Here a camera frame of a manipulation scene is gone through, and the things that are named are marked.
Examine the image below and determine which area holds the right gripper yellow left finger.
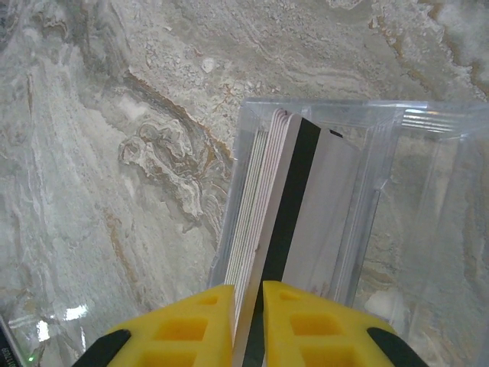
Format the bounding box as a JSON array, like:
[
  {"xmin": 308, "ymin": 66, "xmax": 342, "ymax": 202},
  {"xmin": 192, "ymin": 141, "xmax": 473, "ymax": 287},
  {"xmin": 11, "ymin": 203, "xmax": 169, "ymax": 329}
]
[{"xmin": 76, "ymin": 284, "xmax": 235, "ymax": 367}]

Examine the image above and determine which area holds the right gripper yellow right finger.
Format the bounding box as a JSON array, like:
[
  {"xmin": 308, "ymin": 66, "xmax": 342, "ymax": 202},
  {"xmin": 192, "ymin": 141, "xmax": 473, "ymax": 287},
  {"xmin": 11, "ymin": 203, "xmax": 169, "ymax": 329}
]
[{"xmin": 263, "ymin": 281, "xmax": 425, "ymax": 367}]

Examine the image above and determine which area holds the white VIP credit card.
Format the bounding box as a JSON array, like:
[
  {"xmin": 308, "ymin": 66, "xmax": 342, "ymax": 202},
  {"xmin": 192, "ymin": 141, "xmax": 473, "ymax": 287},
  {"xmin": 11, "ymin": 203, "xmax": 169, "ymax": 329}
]
[{"xmin": 232, "ymin": 114, "xmax": 364, "ymax": 367}]

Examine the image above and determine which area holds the clear acrylic card box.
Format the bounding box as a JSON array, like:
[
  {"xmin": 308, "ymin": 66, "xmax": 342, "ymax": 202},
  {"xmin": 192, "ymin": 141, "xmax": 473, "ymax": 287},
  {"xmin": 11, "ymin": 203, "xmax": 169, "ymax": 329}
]
[{"xmin": 206, "ymin": 97, "xmax": 489, "ymax": 367}]

